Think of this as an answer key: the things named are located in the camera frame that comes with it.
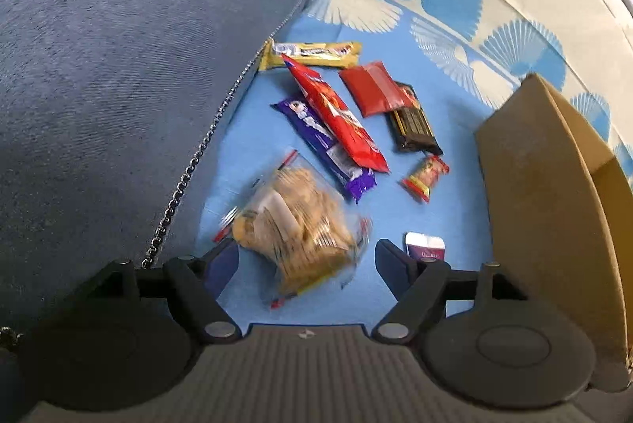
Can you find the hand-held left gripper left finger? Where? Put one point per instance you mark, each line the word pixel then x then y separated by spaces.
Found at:
pixel 221 262

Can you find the cardboard box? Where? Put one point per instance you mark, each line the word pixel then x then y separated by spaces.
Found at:
pixel 534 186

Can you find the long red snack packet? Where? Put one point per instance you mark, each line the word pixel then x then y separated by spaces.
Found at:
pixel 341 126

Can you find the blue fan-print sheet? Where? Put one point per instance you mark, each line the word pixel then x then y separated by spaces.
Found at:
pixel 445 57

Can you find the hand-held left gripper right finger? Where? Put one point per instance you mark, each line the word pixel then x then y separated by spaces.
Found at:
pixel 391 262

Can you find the red pouch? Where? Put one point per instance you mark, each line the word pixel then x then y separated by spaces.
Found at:
pixel 376 89

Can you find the dark blue cushion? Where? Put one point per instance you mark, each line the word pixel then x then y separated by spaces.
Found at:
pixel 123 82

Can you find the small white purple packet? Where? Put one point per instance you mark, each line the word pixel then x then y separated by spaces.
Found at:
pixel 425 247

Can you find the purple chocolate bar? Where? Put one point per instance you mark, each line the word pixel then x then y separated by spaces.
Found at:
pixel 304 124

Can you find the small red yellow candy packet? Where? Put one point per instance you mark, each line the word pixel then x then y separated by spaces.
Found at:
pixel 425 176

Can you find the dark brown chocolate bar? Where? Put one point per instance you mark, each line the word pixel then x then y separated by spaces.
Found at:
pixel 413 129

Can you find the yellow snack bar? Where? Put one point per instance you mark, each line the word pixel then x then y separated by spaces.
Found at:
pixel 316 52

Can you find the clear bag of biscuits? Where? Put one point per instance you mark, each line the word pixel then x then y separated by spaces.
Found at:
pixel 296 225

